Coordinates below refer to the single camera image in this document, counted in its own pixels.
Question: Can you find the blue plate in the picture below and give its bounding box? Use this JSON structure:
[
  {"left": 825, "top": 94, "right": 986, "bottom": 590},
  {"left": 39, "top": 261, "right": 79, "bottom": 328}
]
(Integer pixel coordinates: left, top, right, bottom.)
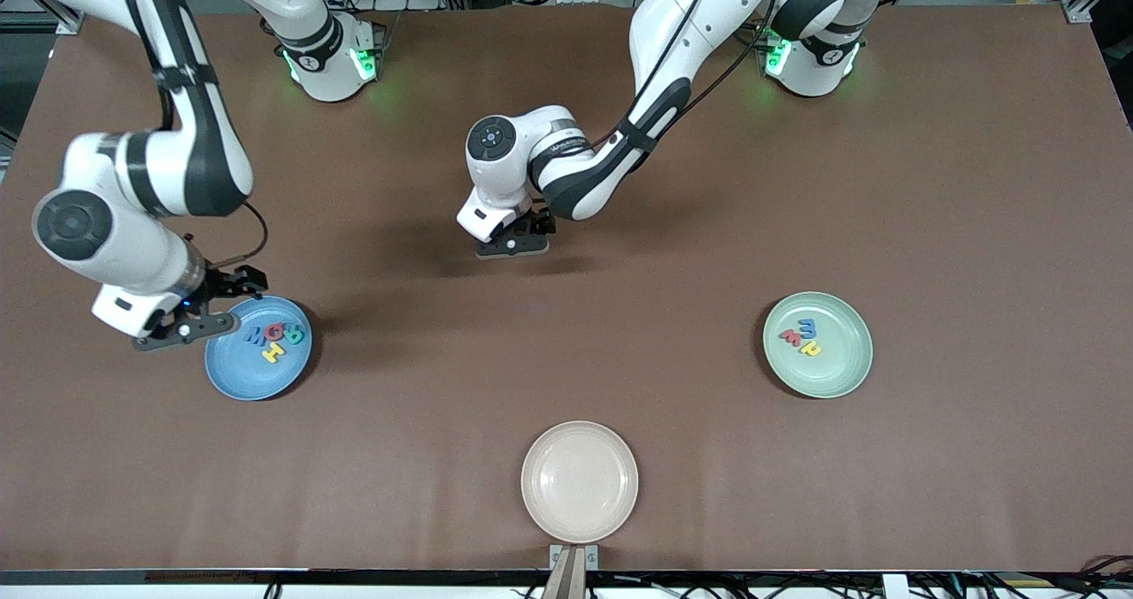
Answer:
[{"left": 204, "top": 296, "right": 313, "bottom": 402}]

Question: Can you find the beige plate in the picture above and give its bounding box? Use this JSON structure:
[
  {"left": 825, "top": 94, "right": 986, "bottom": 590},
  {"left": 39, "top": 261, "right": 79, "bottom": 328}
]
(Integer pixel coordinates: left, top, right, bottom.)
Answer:
[{"left": 520, "top": 420, "right": 639, "bottom": 544}]

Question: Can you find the green plate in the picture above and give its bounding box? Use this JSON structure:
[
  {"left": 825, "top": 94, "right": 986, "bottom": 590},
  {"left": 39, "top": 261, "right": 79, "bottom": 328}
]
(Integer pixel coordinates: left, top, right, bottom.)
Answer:
[{"left": 763, "top": 291, "right": 874, "bottom": 399}]

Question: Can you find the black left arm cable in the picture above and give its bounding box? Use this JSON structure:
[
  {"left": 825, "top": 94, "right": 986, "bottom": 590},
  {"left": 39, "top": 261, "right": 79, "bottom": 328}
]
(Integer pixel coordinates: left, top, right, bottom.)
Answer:
[{"left": 611, "top": 0, "right": 780, "bottom": 153}]

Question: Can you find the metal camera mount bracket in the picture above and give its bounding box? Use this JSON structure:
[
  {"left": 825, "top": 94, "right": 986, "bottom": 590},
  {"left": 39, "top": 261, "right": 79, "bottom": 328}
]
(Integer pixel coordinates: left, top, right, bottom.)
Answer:
[{"left": 542, "top": 544, "right": 599, "bottom": 599}]

